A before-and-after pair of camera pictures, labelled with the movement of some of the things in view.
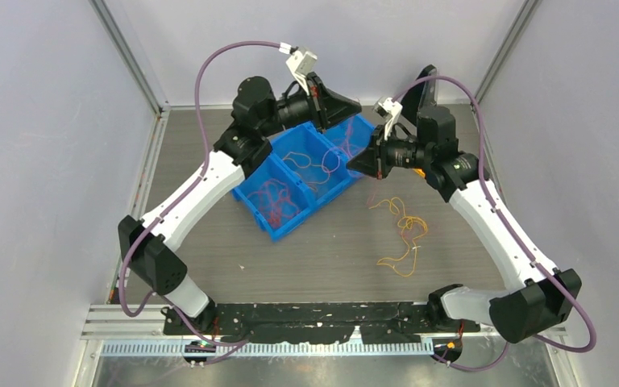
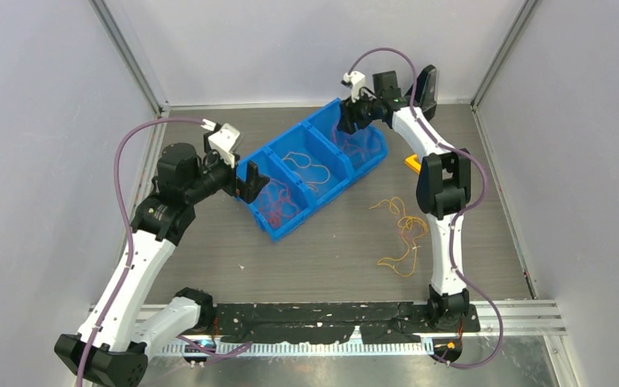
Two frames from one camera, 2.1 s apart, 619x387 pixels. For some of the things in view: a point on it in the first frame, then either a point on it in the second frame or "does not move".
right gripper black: (375, 159) -> (350, 114)
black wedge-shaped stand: (421, 95) does not move
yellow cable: (413, 230) does not move
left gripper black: (328, 107) -> (253, 184)
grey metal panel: (317, 322) does not move
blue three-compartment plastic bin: (306, 168) does not move
